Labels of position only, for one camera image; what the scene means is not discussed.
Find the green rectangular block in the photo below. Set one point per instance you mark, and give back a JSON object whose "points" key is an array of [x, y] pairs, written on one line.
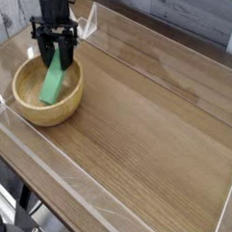
{"points": [[53, 81]]}

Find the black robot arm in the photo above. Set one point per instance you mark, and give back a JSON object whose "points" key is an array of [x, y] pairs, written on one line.
{"points": [[55, 11]]}

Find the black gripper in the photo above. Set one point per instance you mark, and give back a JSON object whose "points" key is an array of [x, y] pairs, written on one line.
{"points": [[65, 34]]}

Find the black table leg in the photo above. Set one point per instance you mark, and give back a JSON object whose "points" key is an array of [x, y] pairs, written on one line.
{"points": [[24, 199]]}

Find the clear acrylic barrier walls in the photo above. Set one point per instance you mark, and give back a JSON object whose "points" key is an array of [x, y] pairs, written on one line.
{"points": [[149, 149]]}

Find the light brown wooden bowl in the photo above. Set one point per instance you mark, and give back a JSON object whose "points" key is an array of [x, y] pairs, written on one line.
{"points": [[65, 105]]}

